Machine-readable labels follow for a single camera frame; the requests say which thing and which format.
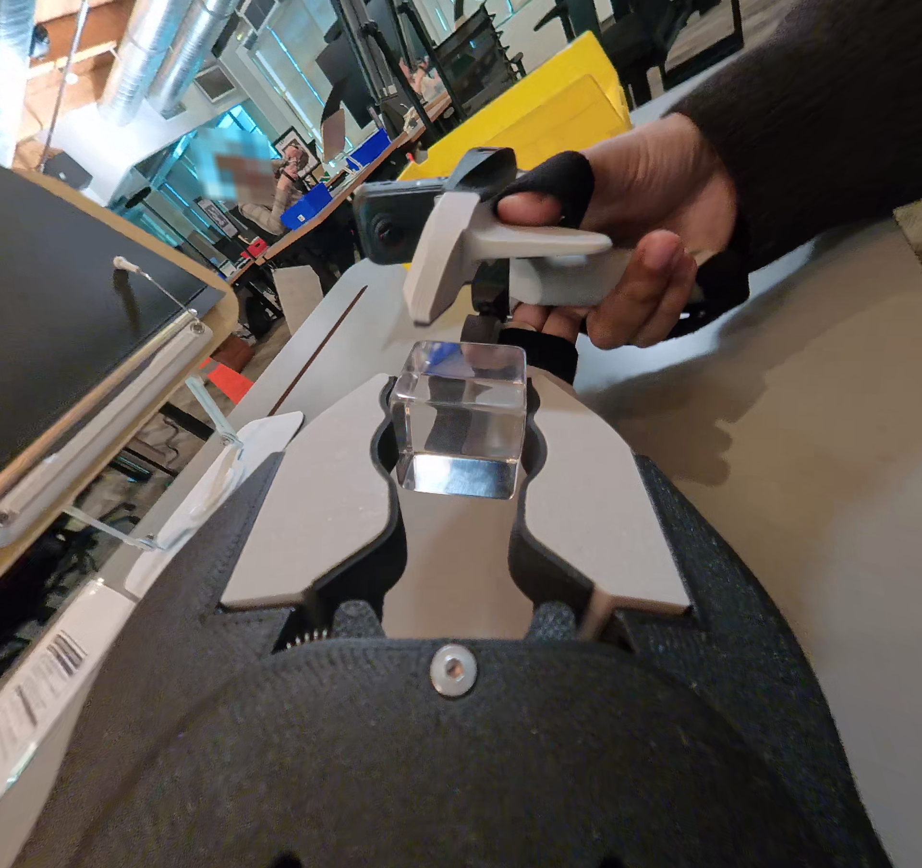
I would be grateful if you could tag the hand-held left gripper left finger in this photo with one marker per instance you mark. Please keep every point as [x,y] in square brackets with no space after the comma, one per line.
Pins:
[317,493]

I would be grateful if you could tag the wooden work desk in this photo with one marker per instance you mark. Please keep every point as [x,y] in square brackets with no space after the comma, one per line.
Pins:
[338,205]

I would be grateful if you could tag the clear acrylic cube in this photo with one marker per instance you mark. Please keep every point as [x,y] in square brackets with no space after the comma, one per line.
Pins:
[461,421]

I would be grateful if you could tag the black computer monitor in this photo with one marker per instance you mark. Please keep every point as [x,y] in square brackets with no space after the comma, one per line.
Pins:
[346,83]

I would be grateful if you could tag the silver air duct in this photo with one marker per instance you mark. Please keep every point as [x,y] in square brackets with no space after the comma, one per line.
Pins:
[187,18]

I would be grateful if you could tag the person's right hand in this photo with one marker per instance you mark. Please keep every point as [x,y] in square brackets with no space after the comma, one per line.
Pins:
[663,191]

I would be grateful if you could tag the white metal book stand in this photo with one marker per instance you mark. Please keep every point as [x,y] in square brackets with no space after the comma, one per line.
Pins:
[266,436]

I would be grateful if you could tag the black mesh office chair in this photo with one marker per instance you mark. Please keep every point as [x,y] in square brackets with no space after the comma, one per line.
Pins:
[475,61]

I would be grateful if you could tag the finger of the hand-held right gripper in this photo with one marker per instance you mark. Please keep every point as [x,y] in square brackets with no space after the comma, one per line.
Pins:
[443,256]

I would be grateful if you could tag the yellow plastic bin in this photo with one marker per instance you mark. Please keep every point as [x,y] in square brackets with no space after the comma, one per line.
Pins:
[547,112]

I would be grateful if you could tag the brown cardboard piece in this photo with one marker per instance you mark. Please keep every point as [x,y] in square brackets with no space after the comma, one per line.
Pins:
[333,132]

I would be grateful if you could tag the blue plastic bin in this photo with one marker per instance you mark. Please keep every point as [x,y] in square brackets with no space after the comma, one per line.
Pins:
[310,207]
[369,148]

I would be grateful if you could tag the orange floor object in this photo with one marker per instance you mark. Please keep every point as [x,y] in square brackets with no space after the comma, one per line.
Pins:
[230,383]

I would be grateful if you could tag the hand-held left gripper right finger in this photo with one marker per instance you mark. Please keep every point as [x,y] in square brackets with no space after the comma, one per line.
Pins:
[605,508]

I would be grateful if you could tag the framed wall picture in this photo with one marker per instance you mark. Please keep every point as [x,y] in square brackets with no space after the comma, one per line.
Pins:
[294,144]

